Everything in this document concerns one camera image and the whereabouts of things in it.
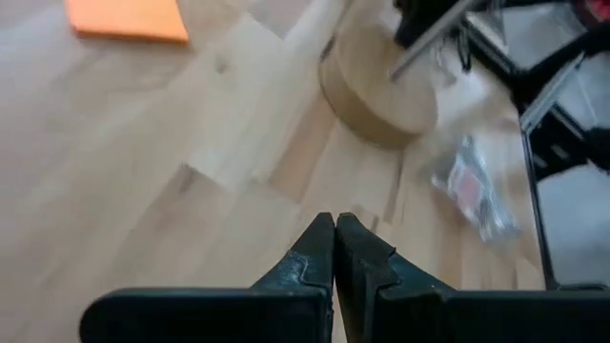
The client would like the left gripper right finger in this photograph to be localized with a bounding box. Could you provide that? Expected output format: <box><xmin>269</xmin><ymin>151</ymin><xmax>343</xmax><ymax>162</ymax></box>
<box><xmin>335</xmin><ymin>212</ymin><xmax>610</xmax><ymax>343</ymax></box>

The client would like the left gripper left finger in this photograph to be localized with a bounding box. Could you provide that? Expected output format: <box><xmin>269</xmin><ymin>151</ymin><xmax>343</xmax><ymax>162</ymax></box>
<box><xmin>79</xmin><ymin>212</ymin><xmax>336</xmax><ymax>343</ymax></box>

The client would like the wooden base table lamp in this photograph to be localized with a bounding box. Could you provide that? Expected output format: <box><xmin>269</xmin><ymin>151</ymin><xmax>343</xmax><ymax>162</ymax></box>
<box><xmin>317</xmin><ymin>0</ymin><xmax>478</xmax><ymax>151</ymax></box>

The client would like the orange sticky note pad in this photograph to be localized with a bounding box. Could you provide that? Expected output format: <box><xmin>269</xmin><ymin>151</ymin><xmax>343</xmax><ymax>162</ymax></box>
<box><xmin>64</xmin><ymin>0</ymin><xmax>191</xmax><ymax>46</ymax></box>

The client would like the clear bundled power cord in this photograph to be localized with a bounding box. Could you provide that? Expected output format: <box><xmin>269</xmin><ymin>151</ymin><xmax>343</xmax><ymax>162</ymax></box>
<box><xmin>423</xmin><ymin>132</ymin><xmax>520</xmax><ymax>244</ymax></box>

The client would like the black aluminium table frame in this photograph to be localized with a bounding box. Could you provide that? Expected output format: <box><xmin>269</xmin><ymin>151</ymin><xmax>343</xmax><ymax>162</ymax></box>
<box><xmin>393</xmin><ymin>0</ymin><xmax>610</xmax><ymax>292</ymax></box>

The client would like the silver aluminium bracket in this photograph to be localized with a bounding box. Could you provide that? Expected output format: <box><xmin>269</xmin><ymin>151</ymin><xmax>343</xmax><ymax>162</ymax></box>
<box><xmin>518</xmin><ymin>51</ymin><xmax>587</xmax><ymax>134</ymax></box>

